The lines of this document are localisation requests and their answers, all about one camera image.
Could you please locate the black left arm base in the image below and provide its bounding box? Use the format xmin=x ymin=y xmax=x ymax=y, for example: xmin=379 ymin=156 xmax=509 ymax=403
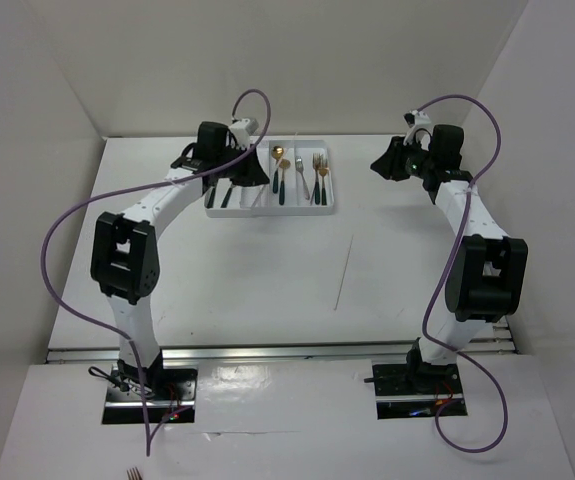
xmin=88 ymin=365 xmax=198 ymax=405

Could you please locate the gold fork green handle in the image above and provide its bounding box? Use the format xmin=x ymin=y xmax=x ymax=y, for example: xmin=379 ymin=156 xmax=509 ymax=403
xmin=318 ymin=155 xmax=329 ymax=206
xmin=312 ymin=153 xmax=321 ymax=205

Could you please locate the aluminium rail front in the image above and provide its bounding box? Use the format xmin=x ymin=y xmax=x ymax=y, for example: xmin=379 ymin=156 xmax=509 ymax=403
xmin=45 ymin=340 xmax=516 ymax=366

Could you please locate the aluminium rail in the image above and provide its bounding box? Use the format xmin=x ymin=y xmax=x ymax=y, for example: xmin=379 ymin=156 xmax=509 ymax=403
xmin=492 ymin=319 xmax=516 ymax=353
xmin=45 ymin=340 xmax=516 ymax=366

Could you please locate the white chopstick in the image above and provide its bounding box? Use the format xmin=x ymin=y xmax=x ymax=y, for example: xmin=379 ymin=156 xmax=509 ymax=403
xmin=333 ymin=234 xmax=355 ymax=311
xmin=252 ymin=133 xmax=298 ymax=208

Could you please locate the gold knife green handle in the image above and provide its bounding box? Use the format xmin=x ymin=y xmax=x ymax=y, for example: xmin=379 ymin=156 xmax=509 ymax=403
xmin=220 ymin=183 xmax=234 ymax=209
xmin=205 ymin=184 xmax=217 ymax=209

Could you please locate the aluminium rail right side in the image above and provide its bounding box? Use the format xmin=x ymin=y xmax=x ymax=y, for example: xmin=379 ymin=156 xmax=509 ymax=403
xmin=492 ymin=319 xmax=516 ymax=353

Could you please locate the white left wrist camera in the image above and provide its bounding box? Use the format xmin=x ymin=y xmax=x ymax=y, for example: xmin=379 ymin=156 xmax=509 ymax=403
xmin=229 ymin=117 xmax=259 ymax=149

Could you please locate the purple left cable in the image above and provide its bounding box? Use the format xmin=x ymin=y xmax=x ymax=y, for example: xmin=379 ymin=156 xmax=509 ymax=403
xmin=41 ymin=89 xmax=272 ymax=457

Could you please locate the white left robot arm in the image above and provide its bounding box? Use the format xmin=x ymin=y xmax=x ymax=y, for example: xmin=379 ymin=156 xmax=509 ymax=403
xmin=91 ymin=118 xmax=269 ymax=399

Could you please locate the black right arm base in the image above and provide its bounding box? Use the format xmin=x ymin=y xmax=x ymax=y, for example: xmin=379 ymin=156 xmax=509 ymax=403
xmin=363 ymin=350 xmax=463 ymax=396

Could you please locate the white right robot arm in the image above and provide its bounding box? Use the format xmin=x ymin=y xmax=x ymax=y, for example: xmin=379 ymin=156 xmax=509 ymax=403
xmin=371 ymin=125 xmax=528 ymax=394

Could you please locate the purple cable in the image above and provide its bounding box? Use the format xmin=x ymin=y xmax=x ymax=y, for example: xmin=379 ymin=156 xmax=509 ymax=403
xmin=416 ymin=94 xmax=510 ymax=454
xmin=41 ymin=89 xmax=272 ymax=457

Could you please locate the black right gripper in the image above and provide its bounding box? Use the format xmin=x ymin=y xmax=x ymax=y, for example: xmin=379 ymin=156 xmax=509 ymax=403
xmin=371 ymin=134 xmax=436 ymax=181

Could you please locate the gold fork bottom edge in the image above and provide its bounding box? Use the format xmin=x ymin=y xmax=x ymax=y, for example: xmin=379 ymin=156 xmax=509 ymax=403
xmin=127 ymin=467 xmax=143 ymax=480

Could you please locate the white compartment cutlery tray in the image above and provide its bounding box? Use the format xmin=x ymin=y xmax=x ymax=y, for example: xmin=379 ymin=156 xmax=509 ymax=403
xmin=204 ymin=138 xmax=334 ymax=218

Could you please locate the silver fork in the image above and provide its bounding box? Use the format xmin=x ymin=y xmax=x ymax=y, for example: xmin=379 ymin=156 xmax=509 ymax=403
xmin=295 ymin=156 xmax=312 ymax=202

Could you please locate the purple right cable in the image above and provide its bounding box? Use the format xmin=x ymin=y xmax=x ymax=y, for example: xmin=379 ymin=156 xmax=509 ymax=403
xmin=416 ymin=94 xmax=510 ymax=454

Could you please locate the gold spoon green handle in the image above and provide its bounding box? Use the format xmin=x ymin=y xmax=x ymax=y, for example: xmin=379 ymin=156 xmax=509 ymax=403
xmin=271 ymin=145 xmax=285 ymax=194
xmin=279 ymin=159 xmax=291 ymax=206

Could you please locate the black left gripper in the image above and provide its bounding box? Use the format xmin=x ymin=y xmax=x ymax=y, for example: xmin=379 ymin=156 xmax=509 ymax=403
xmin=215 ymin=143 xmax=269 ymax=187

